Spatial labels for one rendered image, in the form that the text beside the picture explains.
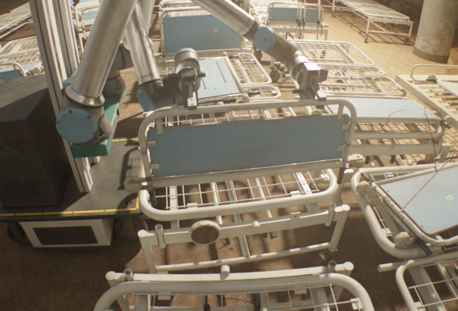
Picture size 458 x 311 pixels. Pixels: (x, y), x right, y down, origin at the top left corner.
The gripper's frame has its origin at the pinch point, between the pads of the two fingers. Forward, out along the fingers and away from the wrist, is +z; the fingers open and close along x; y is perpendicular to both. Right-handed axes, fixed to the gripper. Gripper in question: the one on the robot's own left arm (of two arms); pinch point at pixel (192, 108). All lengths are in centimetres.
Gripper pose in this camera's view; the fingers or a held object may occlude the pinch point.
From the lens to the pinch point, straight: 100.8
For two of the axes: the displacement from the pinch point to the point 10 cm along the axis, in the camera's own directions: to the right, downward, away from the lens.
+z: 1.6, 6.7, -7.2
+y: 9.9, -0.9, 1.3
